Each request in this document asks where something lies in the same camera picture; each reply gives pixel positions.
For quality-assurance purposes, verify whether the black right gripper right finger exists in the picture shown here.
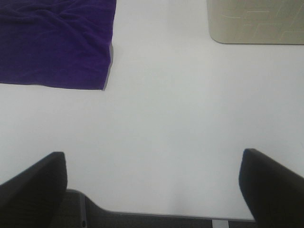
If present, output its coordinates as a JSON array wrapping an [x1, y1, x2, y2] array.
[[238, 149, 304, 228]]

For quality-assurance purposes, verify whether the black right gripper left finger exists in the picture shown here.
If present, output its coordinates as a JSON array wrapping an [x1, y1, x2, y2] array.
[[0, 152, 67, 228]]

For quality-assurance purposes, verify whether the purple towel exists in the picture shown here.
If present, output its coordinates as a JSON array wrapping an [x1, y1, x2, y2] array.
[[0, 0, 116, 90]]

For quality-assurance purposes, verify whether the beige storage bin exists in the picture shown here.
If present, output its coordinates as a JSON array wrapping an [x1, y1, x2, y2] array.
[[207, 0, 304, 45]]

